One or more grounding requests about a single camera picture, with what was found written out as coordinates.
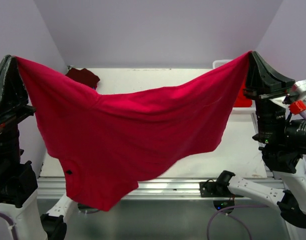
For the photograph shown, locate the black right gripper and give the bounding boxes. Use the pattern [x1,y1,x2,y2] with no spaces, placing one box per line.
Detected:
[241,49,294,144]

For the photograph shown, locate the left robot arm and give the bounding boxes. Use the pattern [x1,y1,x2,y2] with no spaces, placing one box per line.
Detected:
[0,55,77,240]

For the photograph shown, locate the bright red t-shirt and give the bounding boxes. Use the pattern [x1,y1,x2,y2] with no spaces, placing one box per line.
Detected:
[234,81,253,108]

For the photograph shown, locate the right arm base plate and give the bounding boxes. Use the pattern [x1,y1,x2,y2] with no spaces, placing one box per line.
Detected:
[199,179,243,198]

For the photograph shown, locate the dark maroon folded t-shirt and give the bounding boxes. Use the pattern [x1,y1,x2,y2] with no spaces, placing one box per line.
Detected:
[66,68,100,89]

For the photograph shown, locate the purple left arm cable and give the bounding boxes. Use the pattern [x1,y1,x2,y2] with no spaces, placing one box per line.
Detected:
[0,211,18,240]

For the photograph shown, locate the white plastic basket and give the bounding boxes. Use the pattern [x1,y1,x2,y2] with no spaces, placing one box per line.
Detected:
[212,59,256,114]

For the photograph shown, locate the aluminium mounting rail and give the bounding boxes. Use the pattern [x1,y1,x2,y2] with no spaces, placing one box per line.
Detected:
[35,111,288,201]

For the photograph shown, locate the crimson t-shirt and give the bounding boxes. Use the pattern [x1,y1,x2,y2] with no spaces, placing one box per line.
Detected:
[16,53,249,211]

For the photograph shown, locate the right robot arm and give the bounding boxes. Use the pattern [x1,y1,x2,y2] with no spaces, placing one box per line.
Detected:
[215,51,306,229]

